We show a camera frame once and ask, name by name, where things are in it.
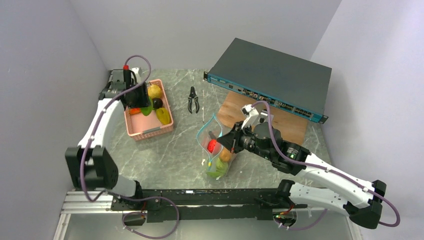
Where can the green bell pepper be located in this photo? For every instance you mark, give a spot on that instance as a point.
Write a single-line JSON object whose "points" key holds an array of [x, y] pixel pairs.
{"points": [[146, 111]]}

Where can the teal network switch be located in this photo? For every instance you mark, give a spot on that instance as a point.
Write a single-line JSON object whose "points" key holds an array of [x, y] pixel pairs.
{"points": [[289, 83]]}

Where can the black pliers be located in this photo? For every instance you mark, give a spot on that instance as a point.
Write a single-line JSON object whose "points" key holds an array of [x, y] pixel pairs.
{"points": [[193, 99]]}

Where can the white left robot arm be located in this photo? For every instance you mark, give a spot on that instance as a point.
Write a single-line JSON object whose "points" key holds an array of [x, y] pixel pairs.
{"points": [[127, 189]]}

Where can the orange fruit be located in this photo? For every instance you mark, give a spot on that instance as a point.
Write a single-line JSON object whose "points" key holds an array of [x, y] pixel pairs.
{"points": [[134, 111]]}

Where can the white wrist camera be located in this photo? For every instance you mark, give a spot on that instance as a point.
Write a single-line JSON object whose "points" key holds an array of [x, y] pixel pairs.
{"points": [[251, 116], [138, 73]]}

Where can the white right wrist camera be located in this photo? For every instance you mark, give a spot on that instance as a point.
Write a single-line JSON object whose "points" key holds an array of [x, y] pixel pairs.
{"points": [[251, 116]]}

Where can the green cabbage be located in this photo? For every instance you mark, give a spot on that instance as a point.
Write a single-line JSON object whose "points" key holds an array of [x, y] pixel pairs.
{"points": [[219, 169]]}

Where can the yellow bell pepper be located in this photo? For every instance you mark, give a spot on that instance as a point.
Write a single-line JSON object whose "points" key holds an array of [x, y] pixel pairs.
{"points": [[163, 115]]}

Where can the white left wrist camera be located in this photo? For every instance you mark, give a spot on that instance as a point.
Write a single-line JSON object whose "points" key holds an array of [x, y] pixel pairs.
{"points": [[138, 73]]}

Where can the wooden board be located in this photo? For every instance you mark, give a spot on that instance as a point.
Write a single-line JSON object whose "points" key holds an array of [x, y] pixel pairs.
{"points": [[293, 128]]}

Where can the clear zip top bag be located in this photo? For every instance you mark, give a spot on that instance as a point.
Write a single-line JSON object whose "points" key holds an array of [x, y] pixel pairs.
{"points": [[212, 129]]}

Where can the aluminium frame rail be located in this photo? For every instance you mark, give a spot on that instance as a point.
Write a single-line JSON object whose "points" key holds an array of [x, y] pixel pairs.
{"points": [[91, 168]]}

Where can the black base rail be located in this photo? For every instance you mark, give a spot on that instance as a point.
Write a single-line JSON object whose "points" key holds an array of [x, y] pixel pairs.
{"points": [[161, 205]]}

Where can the yellow pear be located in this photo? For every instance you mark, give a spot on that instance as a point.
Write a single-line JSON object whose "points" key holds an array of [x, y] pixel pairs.
{"points": [[155, 91]]}

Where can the dark purple plum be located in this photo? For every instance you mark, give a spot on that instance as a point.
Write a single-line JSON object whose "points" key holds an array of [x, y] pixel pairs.
{"points": [[157, 103]]}

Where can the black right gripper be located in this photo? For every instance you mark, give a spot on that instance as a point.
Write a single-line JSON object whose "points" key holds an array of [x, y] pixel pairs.
{"points": [[231, 140]]}

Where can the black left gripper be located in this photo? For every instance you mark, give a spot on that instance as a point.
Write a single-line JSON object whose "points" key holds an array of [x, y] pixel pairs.
{"points": [[144, 100]]}

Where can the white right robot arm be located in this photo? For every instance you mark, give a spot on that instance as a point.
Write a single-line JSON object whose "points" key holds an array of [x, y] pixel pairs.
{"points": [[358, 199]]}

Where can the pink perforated plastic basket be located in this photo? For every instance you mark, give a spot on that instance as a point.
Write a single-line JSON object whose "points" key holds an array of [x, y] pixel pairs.
{"points": [[140, 127]]}

